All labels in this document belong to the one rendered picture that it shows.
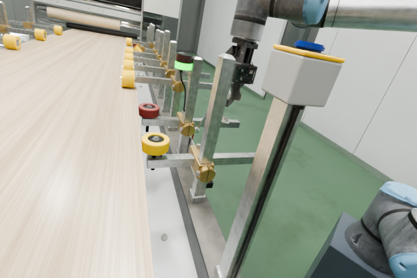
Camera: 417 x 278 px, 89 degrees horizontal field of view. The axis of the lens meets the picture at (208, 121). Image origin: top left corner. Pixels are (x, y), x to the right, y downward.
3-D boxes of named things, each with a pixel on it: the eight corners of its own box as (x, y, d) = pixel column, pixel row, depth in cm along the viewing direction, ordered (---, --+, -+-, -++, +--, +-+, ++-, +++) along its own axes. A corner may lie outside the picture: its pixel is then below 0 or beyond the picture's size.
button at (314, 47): (306, 54, 32) (311, 43, 32) (327, 59, 29) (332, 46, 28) (285, 51, 31) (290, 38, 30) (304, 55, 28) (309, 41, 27)
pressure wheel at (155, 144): (150, 158, 71) (152, 128, 67) (170, 167, 69) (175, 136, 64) (133, 170, 64) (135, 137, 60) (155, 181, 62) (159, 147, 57)
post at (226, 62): (199, 195, 74) (231, 54, 56) (202, 202, 72) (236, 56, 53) (190, 195, 73) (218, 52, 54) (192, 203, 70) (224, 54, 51)
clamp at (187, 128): (186, 122, 97) (188, 112, 95) (193, 136, 86) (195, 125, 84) (174, 121, 95) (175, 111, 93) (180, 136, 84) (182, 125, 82)
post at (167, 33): (162, 98, 159) (169, 30, 141) (162, 100, 156) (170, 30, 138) (157, 98, 158) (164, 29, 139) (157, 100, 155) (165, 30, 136)
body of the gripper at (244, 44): (229, 84, 61) (240, 39, 56) (219, 76, 68) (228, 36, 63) (252, 86, 63) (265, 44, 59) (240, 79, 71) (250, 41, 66)
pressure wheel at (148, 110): (156, 127, 92) (158, 102, 88) (157, 136, 86) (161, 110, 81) (136, 126, 89) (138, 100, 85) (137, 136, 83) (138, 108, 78)
